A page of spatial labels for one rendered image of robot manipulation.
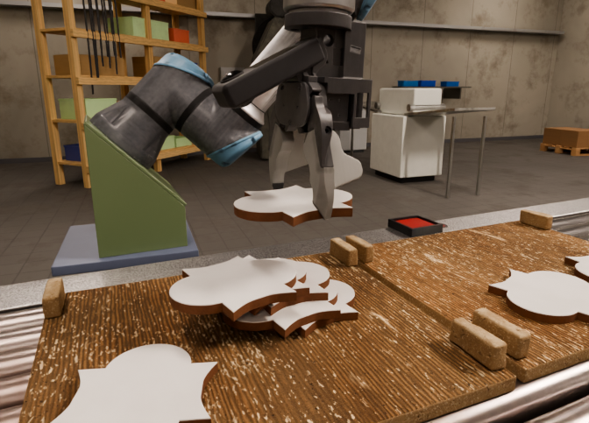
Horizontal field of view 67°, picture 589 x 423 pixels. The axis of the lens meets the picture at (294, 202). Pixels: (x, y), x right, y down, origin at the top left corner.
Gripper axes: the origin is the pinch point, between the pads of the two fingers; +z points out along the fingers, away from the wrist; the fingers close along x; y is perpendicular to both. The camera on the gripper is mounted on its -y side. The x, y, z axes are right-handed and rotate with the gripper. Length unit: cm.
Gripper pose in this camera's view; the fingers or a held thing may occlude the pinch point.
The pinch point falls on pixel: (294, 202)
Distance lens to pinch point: 50.5
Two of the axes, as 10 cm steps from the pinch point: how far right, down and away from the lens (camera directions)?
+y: 8.7, -0.9, 4.8
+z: -0.3, 9.7, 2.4
